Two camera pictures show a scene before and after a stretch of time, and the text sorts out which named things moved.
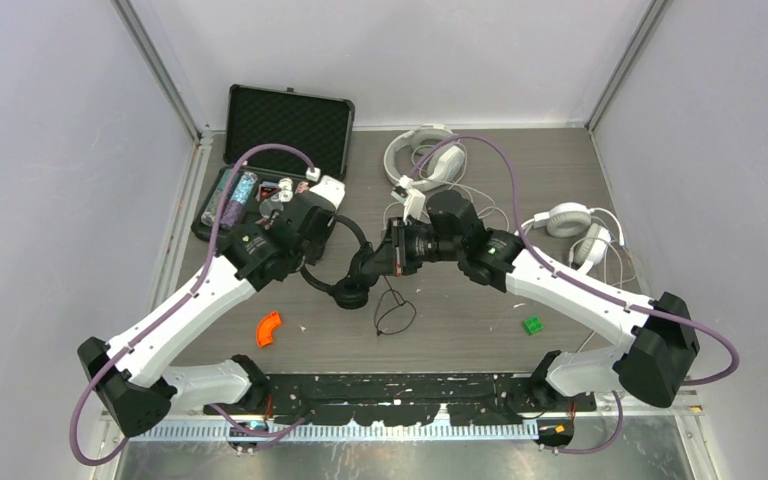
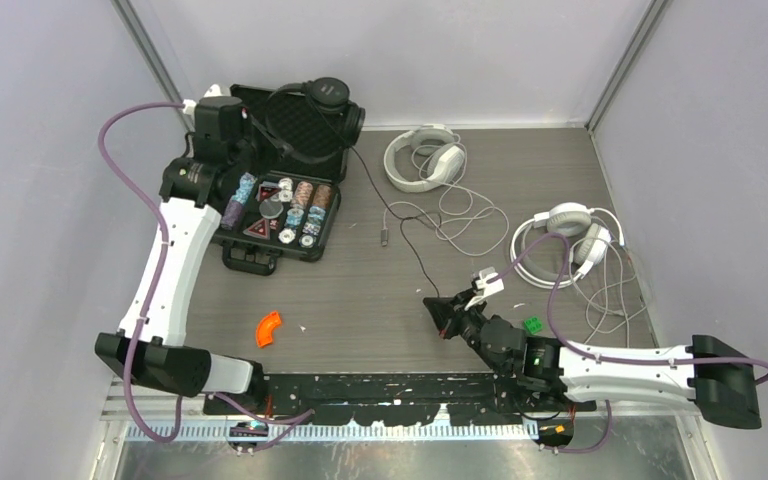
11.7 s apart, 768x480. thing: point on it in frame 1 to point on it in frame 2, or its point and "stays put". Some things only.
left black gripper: [312, 260] to [265, 164]
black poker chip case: [315, 124] stays put
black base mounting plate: [404, 399] stays put
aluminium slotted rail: [335, 432] stays put
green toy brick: [532, 325] stays put
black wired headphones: [351, 291] to [331, 95]
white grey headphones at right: [569, 219] stays put
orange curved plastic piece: [264, 330] stays put
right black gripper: [392, 258] to [448, 312]
